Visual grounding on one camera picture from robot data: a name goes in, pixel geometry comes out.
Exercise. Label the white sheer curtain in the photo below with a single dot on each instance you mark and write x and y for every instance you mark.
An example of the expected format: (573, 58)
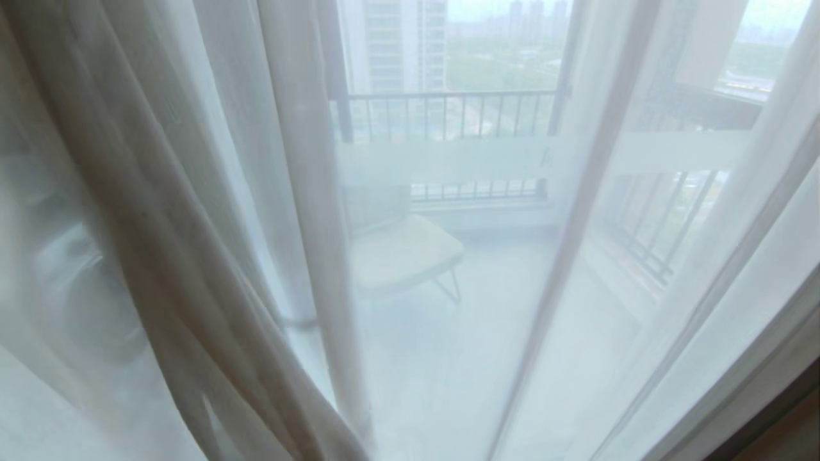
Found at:
(192, 192)

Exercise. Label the black balcony railing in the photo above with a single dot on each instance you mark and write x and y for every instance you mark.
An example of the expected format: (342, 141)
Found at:
(461, 115)

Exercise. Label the white cushioned chair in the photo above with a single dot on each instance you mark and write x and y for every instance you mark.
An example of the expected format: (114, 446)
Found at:
(403, 253)

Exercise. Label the tall apartment building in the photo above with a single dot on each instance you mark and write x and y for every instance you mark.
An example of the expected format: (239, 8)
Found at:
(400, 45)

